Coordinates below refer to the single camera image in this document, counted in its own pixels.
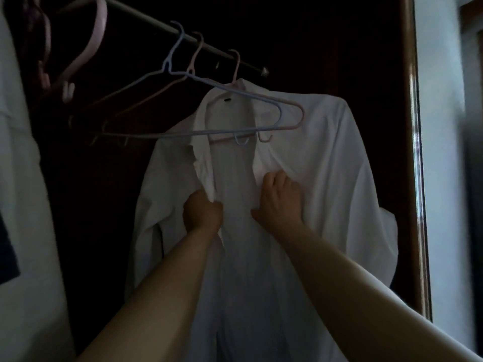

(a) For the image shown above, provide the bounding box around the person's left hand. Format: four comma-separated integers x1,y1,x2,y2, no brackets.
183,189,224,234

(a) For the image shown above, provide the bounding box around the person's right hand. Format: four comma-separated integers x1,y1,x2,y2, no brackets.
251,170,305,238

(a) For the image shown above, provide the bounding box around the white button shirt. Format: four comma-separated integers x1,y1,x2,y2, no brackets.
125,79,400,362

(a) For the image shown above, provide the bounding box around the person's right forearm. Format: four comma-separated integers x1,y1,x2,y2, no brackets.
272,222,483,362

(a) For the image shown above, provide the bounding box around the person's left forearm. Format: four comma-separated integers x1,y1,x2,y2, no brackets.
75,227,221,362

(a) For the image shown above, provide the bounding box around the white garment with dark print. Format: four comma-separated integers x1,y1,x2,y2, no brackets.
0,11,76,362

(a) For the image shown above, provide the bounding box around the metal closet rod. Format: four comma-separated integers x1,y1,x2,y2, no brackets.
102,0,270,77

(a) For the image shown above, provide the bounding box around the thick pink plastic hanger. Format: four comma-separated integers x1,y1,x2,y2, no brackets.
57,0,108,103

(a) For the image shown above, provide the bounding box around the dark pink plastic hanger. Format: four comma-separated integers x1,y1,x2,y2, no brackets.
23,0,52,91

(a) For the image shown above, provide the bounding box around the dark door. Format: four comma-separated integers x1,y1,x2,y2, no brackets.
458,0,483,353

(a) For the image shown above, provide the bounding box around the blue wire hanger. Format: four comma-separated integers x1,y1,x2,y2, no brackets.
69,20,283,145

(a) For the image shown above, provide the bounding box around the brown wooden wardrobe frame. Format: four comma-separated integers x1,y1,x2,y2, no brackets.
399,0,433,322

